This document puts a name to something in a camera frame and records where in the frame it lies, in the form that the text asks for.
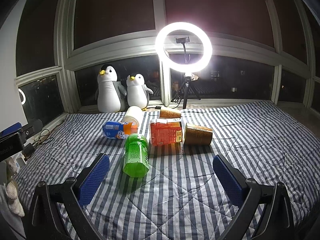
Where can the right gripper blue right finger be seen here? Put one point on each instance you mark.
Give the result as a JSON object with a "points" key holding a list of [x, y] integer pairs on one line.
{"points": [[232, 180]]}

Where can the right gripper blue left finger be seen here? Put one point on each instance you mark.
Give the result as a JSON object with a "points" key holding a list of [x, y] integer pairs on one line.
{"points": [[90, 178]]}

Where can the blue orange Arctic Ocean cup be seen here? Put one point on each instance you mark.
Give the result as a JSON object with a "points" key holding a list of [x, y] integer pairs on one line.
{"points": [[119, 130]]}

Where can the green plastic cup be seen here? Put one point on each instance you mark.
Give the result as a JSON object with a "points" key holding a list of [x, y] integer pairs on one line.
{"points": [[136, 161]]}

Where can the near gold paper cup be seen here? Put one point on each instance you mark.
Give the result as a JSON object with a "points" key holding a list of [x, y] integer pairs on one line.
{"points": [[197, 135]]}

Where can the gold paper cup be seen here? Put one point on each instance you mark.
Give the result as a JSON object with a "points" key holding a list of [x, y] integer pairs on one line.
{"points": [[197, 135], [169, 113]]}

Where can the red orange printed cup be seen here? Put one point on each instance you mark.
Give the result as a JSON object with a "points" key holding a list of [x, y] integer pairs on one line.
{"points": [[165, 131]]}

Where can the white plastic cup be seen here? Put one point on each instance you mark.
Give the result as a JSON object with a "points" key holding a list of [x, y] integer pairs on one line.
{"points": [[134, 114]]}

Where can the far gold paper cup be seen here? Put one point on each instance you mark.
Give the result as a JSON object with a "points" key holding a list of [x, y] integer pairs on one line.
{"points": [[169, 113]]}

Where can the striped blue white quilt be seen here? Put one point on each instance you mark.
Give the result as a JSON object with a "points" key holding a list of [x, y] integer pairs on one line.
{"points": [[181, 197]]}

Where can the white fluffy plush toy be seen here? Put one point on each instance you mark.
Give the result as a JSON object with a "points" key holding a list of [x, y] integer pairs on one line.
{"points": [[11, 189]]}

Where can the large penguin plush toy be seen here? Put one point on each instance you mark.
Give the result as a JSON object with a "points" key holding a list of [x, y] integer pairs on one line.
{"points": [[110, 94]]}

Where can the black tripod stand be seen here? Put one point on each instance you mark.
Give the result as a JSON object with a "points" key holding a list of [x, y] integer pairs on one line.
{"points": [[181, 92]]}

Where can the small penguin plush toy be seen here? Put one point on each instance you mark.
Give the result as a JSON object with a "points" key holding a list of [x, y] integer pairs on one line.
{"points": [[138, 94]]}

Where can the black phone holder clip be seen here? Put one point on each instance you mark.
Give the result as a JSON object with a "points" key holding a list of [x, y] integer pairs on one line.
{"points": [[182, 40]]}

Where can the white ring light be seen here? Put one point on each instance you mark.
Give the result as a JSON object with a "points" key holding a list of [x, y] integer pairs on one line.
{"points": [[184, 68]]}

